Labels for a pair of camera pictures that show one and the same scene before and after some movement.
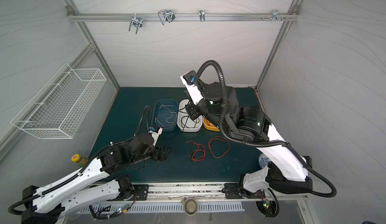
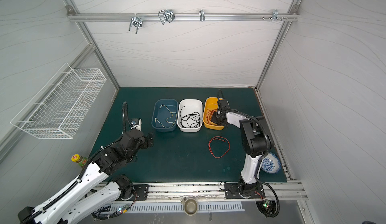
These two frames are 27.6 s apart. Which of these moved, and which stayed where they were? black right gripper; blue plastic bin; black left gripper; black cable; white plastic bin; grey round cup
Moved: black left gripper; black right gripper; black cable
Stayed: white plastic bin; blue plastic bin; grey round cup
